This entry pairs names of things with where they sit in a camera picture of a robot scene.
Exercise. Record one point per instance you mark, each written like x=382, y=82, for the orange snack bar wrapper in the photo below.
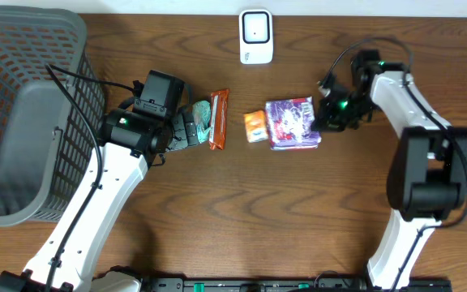
x=218, y=121

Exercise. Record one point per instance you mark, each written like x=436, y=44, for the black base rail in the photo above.
x=298, y=285

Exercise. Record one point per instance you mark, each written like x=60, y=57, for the teal snack packet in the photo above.
x=201, y=111

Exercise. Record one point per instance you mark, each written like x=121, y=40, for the white barcode scanner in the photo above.
x=256, y=42

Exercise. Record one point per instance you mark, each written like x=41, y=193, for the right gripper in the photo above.
x=327, y=120

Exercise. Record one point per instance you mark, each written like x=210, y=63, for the purple white snack package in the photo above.
x=289, y=124

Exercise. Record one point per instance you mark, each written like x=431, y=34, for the grey plastic shopping basket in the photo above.
x=48, y=104

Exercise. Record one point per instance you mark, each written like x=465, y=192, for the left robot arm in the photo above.
x=129, y=141

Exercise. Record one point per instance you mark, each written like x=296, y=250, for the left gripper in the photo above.
x=177, y=132

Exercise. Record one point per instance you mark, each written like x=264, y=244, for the small orange tissue pack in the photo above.
x=255, y=125

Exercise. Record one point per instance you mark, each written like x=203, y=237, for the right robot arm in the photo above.
x=427, y=181

